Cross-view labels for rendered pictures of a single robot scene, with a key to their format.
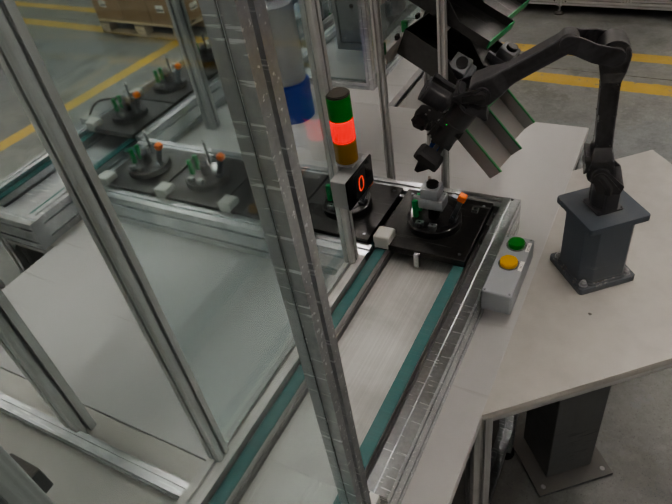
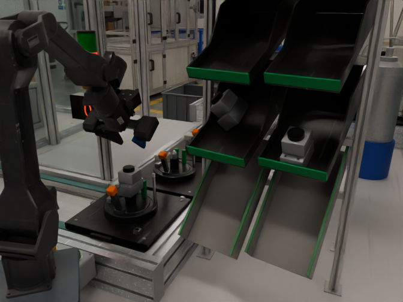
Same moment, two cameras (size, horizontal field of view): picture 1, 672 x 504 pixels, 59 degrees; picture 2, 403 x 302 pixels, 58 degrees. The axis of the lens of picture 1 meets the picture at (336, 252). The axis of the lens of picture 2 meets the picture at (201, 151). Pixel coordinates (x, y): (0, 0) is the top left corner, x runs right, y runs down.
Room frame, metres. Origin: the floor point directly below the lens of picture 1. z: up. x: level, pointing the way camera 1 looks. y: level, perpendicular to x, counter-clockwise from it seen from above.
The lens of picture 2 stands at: (1.20, -1.13, 1.47)
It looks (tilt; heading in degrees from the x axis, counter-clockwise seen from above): 21 degrees down; 79
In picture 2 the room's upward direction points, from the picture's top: 1 degrees clockwise
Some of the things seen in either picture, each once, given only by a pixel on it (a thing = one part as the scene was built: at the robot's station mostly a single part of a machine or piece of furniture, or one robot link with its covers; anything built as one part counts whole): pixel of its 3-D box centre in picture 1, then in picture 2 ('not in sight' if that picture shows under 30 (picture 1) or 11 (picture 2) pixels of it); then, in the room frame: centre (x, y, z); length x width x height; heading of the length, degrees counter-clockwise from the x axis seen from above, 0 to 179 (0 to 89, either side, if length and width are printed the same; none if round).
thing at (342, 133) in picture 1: (342, 128); not in sight; (1.10, -0.06, 1.33); 0.05 x 0.05 x 0.05
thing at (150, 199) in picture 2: (434, 219); (131, 206); (1.19, -0.26, 0.98); 0.14 x 0.14 x 0.02
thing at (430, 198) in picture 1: (429, 193); (131, 177); (1.20, -0.26, 1.06); 0.08 x 0.04 x 0.07; 56
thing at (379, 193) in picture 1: (344, 192); (174, 161); (1.33, -0.05, 1.01); 0.24 x 0.24 x 0.13; 56
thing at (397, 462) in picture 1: (456, 327); (11, 233); (0.88, -0.24, 0.91); 0.89 x 0.06 x 0.11; 146
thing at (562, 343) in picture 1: (578, 261); not in sight; (1.08, -0.61, 0.84); 0.90 x 0.70 x 0.03; 97
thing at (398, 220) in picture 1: (434, 224); (131, 213); (1.19, -0.26, 0.96); 0.24 x 0.24 x 0.02; 56
